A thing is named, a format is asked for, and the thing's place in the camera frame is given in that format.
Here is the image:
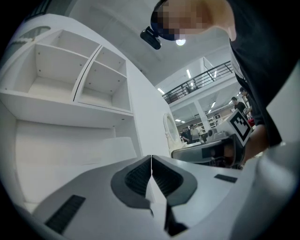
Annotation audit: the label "white table top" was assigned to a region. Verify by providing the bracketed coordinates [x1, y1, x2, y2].
[16, 159, 139, 213]

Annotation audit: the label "black mezzanine railing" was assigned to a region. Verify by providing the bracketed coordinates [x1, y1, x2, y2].
[163, 60, 235, 103]

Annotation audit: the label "black head camera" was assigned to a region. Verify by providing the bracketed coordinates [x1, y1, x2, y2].
[140, 26, 162, 50]

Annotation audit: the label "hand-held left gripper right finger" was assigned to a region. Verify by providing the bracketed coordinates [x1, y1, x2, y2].
[152, 155, 256, 240]

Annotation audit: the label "person's right forearm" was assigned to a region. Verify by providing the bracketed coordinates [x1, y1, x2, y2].
[243, 124, 268, 165]

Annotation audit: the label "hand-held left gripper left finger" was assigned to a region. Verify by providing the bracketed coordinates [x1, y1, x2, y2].
[32, 154, 168, 240]

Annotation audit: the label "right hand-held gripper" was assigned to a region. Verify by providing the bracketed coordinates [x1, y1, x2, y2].
[171, 109, 253, 169]

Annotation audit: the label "person's head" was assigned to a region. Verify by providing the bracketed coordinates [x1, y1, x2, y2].
[150, 0, 237, 42]

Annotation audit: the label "person's light trousers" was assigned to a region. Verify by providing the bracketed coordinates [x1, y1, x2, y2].
[256, 63, 300, 211]

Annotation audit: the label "person's black shirt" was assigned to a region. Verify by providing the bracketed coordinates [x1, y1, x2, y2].
[226, 0, 300, 148]

